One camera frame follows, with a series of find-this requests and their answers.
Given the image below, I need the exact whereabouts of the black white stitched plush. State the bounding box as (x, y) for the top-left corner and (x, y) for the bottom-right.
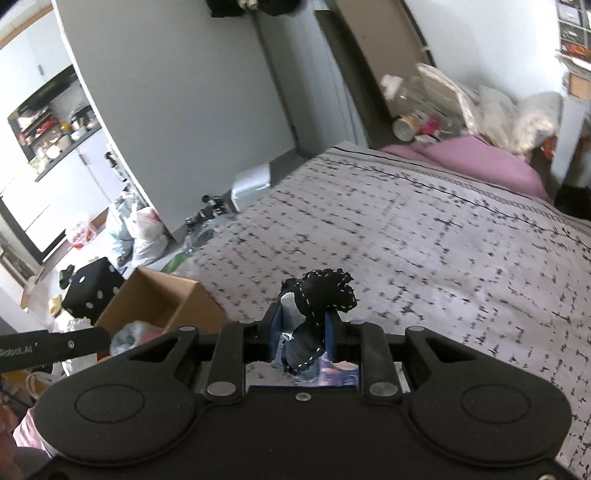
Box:
(277, 268), (358, 376)

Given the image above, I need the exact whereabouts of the cream woven bag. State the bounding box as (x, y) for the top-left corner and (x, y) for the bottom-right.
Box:
(416, 63), (516, 151)

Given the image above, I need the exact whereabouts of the clear plastic jar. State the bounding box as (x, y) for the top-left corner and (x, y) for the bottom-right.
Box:
(380, 74), (429, 120)

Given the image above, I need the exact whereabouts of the black white-dotted dice plush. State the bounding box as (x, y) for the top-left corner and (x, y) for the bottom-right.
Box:
(62, 257), (125, 325)

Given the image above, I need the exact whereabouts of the brown cardboard box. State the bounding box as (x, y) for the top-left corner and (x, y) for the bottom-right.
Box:
(96, 267), (229, 335)

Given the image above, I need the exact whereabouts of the pink pillow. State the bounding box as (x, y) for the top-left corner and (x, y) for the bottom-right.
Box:
(381, 136), (550, 202)

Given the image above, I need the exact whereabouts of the white box on floor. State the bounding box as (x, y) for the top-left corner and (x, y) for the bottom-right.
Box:
(230, 163), (271, 212)

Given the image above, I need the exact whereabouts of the grey patterned bed cover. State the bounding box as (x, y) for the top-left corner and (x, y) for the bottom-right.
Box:
(178, 143), (590, 479)

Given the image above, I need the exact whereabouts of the grey pink fluffy plush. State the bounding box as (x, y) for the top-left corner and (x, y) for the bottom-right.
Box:
(109, 321), (162, 357)

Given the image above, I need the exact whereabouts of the clear plastic bag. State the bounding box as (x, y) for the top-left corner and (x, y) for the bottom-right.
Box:
(182, 214), (236, 256)

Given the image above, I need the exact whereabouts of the white plastic bag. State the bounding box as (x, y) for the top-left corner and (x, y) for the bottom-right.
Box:
(120, 203), (169, 267)

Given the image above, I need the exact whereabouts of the yellow tin can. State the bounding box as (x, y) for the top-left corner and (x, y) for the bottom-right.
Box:
(393, 114), (422, 142)

